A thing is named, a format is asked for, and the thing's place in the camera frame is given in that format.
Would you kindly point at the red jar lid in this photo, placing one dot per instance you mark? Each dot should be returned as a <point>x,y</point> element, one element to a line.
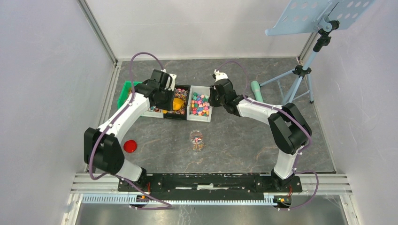
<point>130,146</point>

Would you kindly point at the white star candy bin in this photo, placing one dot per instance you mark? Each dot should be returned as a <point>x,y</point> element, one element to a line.
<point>198,106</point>

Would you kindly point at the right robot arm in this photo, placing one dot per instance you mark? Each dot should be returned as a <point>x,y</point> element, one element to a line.
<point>289,129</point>

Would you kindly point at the green candy bin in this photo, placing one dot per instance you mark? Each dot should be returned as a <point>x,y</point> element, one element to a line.
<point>126,90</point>

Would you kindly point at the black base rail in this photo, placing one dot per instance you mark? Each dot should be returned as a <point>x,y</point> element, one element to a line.
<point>216,186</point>

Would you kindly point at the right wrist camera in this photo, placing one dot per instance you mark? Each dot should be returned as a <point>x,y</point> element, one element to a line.
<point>217,75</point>

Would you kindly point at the aluminium frame post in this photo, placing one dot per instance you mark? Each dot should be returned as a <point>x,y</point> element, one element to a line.
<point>97,30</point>

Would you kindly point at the black swirl lollipop bin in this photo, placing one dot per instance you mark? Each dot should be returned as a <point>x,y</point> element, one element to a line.
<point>181,91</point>

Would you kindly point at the white lollipop bin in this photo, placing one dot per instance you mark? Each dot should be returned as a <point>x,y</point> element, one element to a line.
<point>153,112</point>

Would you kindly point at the blue music stand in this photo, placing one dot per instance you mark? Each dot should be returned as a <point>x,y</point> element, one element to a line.
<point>318,18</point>

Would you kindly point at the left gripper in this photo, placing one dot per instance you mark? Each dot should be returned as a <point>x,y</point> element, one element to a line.
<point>169,106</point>

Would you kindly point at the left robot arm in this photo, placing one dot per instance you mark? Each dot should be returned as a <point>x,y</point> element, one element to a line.
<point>102,145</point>

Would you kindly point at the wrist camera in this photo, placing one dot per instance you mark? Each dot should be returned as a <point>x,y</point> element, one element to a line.
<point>217,75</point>
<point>171,80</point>

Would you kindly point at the clear plastic jar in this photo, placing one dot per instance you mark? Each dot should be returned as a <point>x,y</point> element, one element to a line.
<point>196,138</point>

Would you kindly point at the orange plastic scoop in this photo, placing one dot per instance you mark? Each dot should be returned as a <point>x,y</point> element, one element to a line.
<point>178,106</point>

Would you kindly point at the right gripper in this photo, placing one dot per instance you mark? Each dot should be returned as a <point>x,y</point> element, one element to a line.
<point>212,91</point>

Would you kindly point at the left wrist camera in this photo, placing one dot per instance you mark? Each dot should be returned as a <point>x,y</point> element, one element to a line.
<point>171,80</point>

